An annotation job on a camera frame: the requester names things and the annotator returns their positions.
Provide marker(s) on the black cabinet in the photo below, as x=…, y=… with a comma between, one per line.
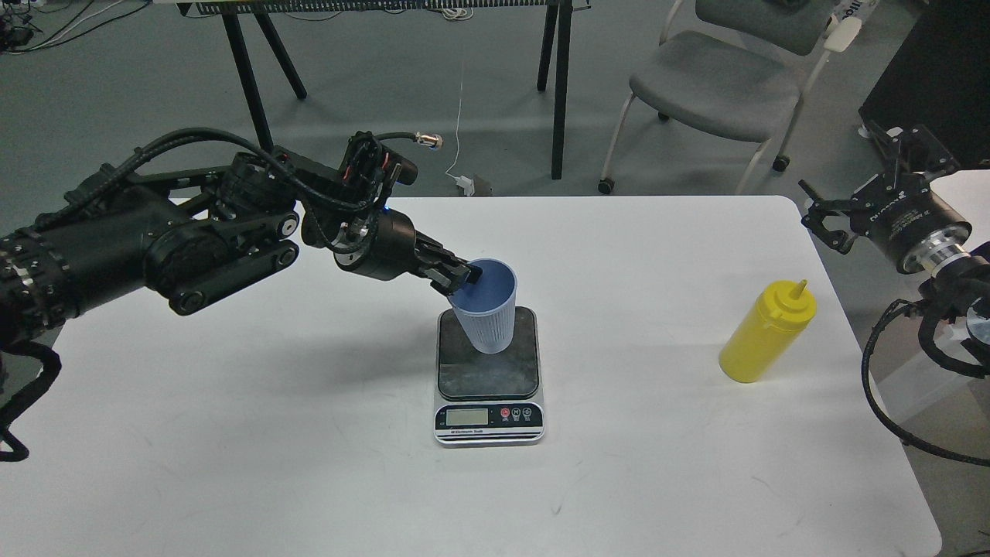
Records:
x=939, y=78

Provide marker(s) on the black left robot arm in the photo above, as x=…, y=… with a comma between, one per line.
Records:
x=198, y=215

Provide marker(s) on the grey office chair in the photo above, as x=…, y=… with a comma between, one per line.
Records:
x=733, y=91

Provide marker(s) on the digital kitchen scale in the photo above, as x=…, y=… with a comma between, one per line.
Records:
x=488, y=399

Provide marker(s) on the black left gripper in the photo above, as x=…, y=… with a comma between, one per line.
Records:
x=396, y=249

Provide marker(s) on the light blue plastic cup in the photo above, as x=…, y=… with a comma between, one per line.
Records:
x=485, y=309

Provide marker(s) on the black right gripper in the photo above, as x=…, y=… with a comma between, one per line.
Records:
x=909, y=224

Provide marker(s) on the yellow squeeze bottle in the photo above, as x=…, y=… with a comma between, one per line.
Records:
x=778, y=316

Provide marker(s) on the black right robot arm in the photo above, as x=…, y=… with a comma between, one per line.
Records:
x=952, y=310

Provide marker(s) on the white side table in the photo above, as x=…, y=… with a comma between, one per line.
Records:
x=968, y=193

